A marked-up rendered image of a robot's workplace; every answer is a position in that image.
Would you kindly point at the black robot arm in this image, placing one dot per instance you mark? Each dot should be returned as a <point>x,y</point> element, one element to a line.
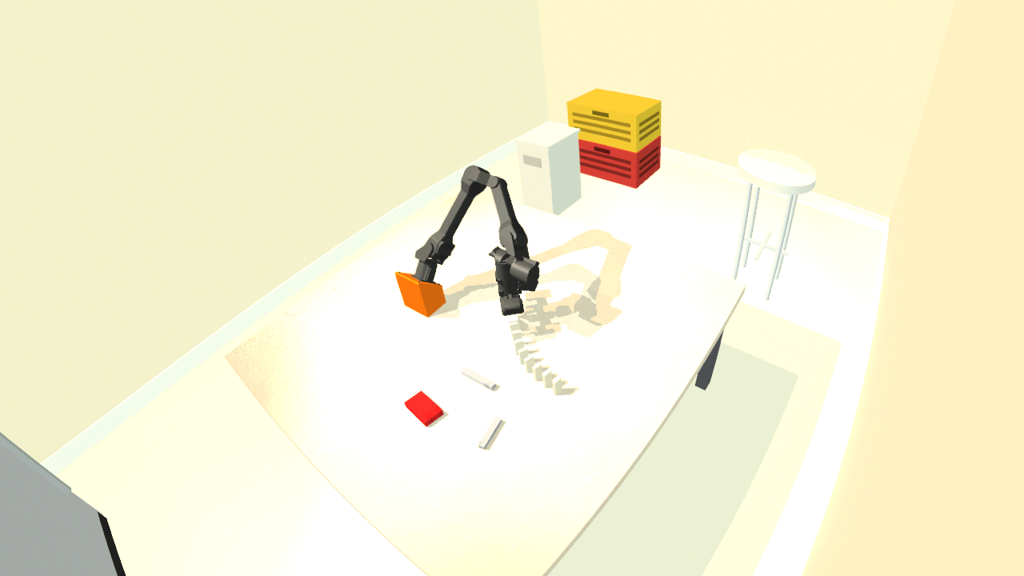
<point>514,261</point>

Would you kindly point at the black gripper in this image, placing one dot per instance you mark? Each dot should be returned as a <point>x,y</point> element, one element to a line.
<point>510,300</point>

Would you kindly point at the red rectangular block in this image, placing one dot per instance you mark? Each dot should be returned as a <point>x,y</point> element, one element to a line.
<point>424,408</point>

